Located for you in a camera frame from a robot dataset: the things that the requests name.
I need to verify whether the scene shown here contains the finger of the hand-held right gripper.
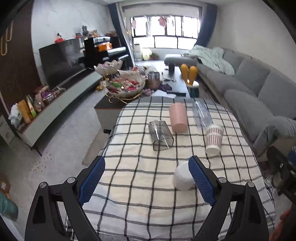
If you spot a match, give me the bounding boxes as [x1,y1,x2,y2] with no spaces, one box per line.
[266,146,292,184]

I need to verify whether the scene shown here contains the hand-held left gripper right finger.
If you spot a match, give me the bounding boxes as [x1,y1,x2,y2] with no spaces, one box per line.
[188,156,270,241]

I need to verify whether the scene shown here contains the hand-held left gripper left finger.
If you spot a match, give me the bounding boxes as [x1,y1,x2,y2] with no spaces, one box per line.
[24,155,106,241]

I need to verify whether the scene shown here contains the white cup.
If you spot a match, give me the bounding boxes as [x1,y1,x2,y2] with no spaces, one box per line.
[173,161,197,191]

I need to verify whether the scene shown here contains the red dotted paper cup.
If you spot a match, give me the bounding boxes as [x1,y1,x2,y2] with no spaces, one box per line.
[205,124,225,156]

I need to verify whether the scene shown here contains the grey square glass cup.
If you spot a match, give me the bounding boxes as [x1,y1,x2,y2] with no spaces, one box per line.
[149,120,174,151]

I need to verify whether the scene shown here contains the clear plastic cup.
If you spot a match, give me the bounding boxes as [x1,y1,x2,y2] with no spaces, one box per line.
[191,98,213,129]

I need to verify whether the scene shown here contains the pink cup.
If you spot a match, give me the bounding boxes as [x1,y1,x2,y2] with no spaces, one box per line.
[169,103,188,133]

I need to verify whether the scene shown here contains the person's right hand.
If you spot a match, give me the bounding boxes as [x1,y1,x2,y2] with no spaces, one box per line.
[279,204,296,233]

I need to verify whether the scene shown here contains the black checked tablecloth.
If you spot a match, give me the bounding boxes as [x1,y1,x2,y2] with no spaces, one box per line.
[66,96,277,241]

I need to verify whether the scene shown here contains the grey sofa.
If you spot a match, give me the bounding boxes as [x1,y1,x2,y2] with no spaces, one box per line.
[183,47,296,163]

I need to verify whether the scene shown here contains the teal bag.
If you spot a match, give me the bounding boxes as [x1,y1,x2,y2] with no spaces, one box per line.
[0,191,19,221]

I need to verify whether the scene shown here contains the cardboard box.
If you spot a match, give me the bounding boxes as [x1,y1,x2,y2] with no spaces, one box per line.
[0,173,11,193]

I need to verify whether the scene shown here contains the grey television cabinet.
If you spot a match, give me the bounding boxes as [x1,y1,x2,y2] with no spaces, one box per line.
[17,68,104,155]

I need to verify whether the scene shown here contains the green snack pack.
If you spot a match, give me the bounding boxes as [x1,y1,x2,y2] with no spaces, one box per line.
[25,95,38,118]

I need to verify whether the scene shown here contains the orange snack bag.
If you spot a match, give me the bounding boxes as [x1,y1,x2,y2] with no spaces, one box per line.
[17,100,34,124]

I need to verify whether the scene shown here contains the red purple snack bags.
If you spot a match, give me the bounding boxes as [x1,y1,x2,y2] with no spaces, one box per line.
[34,85,55,106]

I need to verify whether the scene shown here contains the dark coffee table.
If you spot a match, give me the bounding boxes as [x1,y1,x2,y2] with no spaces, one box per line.
[94,65,192,130]

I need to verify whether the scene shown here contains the white crumpled cloth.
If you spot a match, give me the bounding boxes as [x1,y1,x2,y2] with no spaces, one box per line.
[9,103,24,127]

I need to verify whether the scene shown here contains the white tiered snack stand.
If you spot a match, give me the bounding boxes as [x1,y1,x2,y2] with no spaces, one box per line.
[94,59,147,105]

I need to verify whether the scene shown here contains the yellow rabbit ear stool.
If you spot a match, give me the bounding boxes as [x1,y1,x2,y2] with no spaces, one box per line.
[180,64,200,98]

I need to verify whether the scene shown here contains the light green blanket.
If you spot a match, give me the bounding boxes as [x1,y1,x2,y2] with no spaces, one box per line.
[183,45,235,75]

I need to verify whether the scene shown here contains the grey ottoman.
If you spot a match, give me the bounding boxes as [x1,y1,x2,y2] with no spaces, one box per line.
[164,54,199,67]

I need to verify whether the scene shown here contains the black television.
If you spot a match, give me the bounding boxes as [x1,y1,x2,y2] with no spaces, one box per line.
[39,39,88,90]

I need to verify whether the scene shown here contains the black piano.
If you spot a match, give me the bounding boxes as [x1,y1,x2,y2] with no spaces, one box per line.
[79,36,130,70]

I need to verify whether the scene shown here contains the dark wooden wardrobe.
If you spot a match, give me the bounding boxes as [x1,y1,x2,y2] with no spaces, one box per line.
[0,3,42,114]

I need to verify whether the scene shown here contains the blue curtain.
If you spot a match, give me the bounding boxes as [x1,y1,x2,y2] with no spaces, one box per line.
[195,5,218,48]
[108,3,135,67]

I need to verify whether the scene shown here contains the window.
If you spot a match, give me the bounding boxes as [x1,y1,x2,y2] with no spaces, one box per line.
[130,15,201,49]

